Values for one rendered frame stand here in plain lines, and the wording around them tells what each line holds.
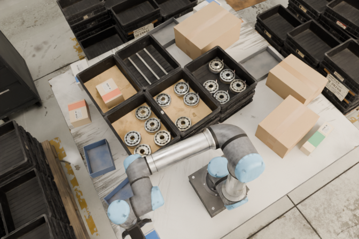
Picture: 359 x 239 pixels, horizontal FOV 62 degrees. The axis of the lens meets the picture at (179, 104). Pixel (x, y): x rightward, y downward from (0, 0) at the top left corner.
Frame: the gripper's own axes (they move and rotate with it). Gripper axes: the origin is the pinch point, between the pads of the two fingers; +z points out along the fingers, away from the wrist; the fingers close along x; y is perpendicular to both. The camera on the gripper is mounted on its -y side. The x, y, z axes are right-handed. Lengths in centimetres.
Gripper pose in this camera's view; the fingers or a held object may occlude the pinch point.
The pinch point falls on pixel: (140, 231)
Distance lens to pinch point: 142.8
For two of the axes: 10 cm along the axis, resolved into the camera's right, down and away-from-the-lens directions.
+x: -8.6, 4.7, -2.0
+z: 0.8, 5.1, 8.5
